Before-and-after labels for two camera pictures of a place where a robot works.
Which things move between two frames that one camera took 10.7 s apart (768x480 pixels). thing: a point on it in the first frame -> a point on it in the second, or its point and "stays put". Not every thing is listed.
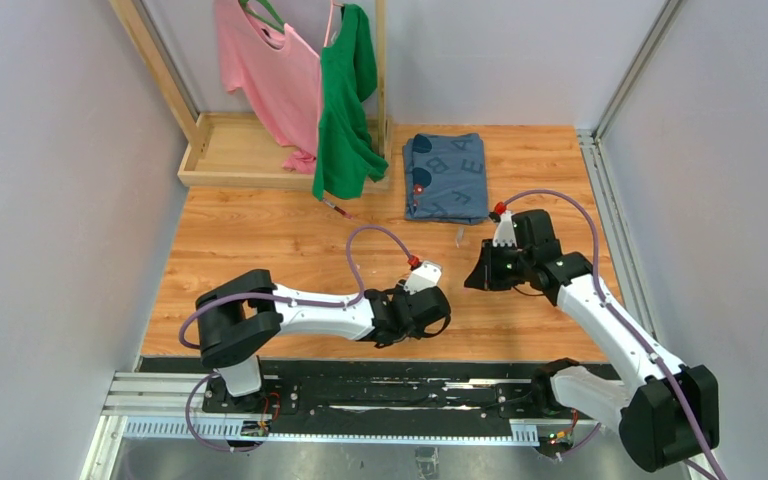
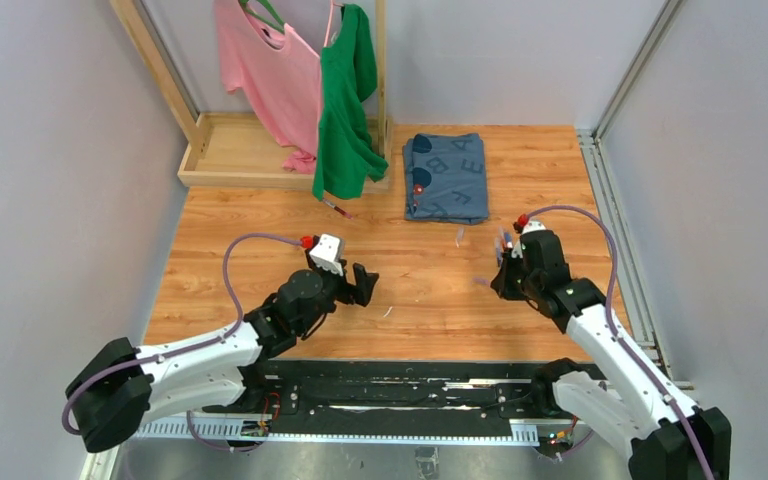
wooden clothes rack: (236, 149) stays put
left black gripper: (433, 312) -> (349, 286)
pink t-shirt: (279, 70) stays put
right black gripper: (485, 268) -> (513, 269)
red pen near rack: (344, 213) stays put
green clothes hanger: (270, 8) stays put
